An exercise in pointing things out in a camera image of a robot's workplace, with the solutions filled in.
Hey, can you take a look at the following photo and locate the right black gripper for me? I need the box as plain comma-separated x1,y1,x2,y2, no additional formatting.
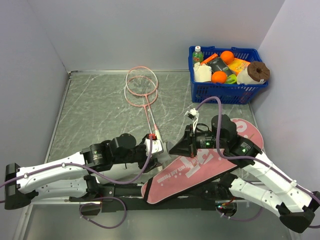
169,123,226,158

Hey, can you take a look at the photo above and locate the white shuttlecock tube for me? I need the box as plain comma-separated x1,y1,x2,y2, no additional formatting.
157,141,175,164

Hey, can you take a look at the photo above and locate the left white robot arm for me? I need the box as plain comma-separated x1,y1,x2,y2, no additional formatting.
1,133,164,210

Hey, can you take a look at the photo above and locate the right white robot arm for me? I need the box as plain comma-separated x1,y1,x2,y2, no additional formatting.
169,114,320,233

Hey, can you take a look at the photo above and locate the pink badminton racket upper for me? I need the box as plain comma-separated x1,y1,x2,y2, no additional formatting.
123,66,162,141

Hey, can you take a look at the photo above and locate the green small pack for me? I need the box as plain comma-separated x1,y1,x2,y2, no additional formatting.
225,74,237,84

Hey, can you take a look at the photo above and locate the pink racket cover bag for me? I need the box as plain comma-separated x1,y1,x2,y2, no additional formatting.
140,118,264,206

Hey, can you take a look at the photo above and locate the blue plastic basket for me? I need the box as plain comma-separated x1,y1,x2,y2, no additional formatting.
188,45,269,105

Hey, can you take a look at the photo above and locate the white carton box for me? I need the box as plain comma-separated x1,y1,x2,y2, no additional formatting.
193,62,212,83

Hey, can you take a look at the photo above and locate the orange fruit lower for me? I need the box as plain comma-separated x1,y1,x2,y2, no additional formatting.
211,71,228,84

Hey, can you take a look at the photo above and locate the orange fruit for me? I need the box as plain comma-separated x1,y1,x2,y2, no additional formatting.
211,71,228,84
220,50,235,65

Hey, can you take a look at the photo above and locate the black product box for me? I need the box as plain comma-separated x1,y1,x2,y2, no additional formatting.
207,57,235,77

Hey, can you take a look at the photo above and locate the green drink bottle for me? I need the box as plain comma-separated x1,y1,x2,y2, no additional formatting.
192,46,204,65

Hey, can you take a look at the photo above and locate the orange thin box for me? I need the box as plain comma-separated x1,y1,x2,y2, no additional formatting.
200,53,219,66

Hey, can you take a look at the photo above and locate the yellow snack box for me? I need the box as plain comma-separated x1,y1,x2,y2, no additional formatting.
227,57,250,76

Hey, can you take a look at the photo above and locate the orange fruit upper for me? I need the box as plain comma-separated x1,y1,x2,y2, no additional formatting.
220,50,235,65

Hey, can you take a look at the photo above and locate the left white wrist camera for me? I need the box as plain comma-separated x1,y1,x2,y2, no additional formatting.
144,133,164,156

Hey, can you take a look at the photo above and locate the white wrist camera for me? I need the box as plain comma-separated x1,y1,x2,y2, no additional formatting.
184,108,199,128
144,133,164,156

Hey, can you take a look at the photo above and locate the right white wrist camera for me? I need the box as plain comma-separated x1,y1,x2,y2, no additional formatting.
184,108,199,128

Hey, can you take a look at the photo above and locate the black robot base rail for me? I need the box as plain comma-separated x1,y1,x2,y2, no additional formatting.
69,182,233,211

